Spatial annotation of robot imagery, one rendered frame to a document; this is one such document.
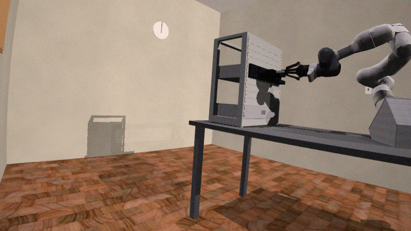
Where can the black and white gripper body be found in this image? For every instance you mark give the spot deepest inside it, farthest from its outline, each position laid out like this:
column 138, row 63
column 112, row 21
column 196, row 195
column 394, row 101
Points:
column 302, row 72

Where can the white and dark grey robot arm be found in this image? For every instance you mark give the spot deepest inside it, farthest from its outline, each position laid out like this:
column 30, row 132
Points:
column 399, row 39

